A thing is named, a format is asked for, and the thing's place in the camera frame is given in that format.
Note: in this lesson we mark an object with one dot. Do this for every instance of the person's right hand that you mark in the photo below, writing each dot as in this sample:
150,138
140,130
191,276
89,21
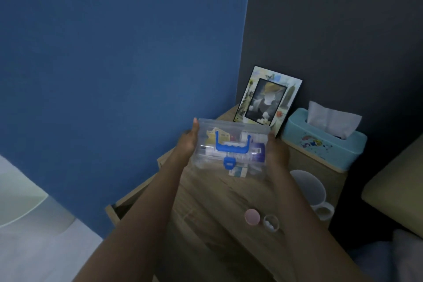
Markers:
277,156

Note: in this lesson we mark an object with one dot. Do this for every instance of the person's left hand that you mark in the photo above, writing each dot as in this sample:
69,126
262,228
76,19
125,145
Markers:
186,145

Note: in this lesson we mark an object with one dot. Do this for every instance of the person's right thumb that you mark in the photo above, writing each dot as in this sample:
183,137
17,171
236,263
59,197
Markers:
271,146

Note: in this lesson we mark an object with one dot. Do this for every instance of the person's left thumb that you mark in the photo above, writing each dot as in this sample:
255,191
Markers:
195,131

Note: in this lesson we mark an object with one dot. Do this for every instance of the person's right forearm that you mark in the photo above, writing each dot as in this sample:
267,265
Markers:
312,229

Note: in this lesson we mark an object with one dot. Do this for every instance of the person's left forearm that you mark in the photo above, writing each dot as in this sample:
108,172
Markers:
137,222

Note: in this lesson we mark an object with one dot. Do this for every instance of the light blue tissue box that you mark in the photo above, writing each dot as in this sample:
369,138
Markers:
322,141

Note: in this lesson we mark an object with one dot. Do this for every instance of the white mug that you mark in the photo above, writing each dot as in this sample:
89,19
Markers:
312,192

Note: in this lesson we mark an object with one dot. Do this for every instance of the white tissue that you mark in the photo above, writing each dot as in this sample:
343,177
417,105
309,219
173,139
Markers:
333,120

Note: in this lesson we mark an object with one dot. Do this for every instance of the pink round lid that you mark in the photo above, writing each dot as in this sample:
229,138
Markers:
252,217

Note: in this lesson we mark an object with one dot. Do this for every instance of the small clear pill container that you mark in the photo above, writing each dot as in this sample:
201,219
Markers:
271,223

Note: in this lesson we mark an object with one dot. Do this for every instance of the wooden bedside cabinet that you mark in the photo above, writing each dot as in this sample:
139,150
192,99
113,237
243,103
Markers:
214,212

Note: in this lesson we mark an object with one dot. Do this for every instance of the beige cushion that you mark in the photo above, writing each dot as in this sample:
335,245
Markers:
396,189

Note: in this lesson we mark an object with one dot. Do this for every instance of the decorated photo frame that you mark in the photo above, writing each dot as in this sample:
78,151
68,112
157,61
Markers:
267,100

